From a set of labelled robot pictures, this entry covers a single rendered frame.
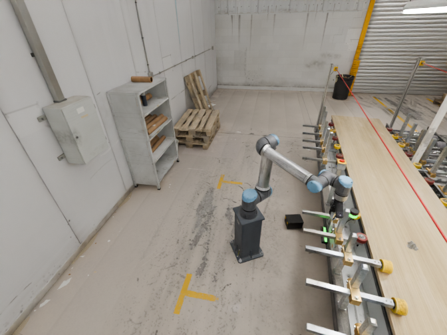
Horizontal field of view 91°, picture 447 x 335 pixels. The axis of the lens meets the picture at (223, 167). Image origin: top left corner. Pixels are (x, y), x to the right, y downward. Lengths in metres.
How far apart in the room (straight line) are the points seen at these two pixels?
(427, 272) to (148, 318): 2.23
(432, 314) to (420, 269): 0.30
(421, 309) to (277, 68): 8.13
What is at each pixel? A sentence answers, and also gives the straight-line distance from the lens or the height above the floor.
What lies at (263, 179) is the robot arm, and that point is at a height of 1.01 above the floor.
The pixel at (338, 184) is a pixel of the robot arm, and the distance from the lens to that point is 1.70.
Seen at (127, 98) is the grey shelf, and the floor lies 1.49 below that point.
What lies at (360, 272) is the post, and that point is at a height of 1.12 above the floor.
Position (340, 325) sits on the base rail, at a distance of 1.83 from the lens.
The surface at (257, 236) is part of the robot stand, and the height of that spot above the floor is 0.32.
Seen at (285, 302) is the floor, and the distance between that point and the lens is 2.58.
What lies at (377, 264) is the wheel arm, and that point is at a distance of 1.84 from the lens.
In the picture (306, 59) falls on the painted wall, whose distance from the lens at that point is 9.05.
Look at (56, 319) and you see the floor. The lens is 2.94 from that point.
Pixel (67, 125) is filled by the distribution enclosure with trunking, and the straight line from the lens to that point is 2.57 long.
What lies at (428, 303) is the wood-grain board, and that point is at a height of 0.90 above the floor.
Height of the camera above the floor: 2.29
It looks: 34 degrees down
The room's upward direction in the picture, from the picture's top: 1 degrees counter-clockwise
